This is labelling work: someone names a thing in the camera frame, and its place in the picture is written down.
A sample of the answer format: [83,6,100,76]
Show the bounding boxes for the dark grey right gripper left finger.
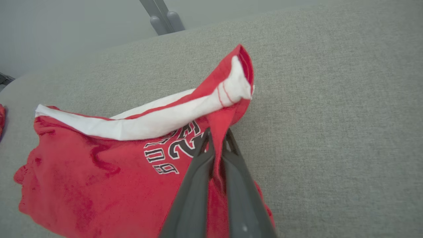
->
[159,128,215,238]

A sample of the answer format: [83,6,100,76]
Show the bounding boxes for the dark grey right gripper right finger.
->
[221,129,277,238]

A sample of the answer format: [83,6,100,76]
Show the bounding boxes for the red Bulls shorts white stripes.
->
[13,44,276,238]

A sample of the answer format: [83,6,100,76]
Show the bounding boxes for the grey partition post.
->
[139,0,172,36]
[154,0,185,32]

